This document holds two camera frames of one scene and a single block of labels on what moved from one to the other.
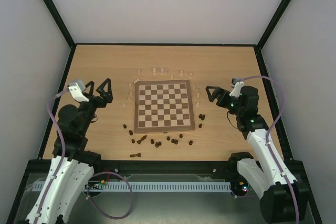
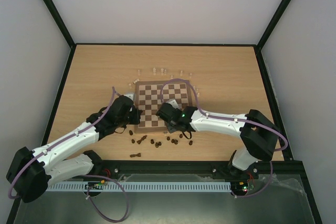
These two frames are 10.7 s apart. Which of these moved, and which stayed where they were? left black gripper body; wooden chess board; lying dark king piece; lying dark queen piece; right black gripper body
Moved: right black gripper body; left black gripper body
Stayed: wooden chess board; lying dark king piece; lying dark queen piece
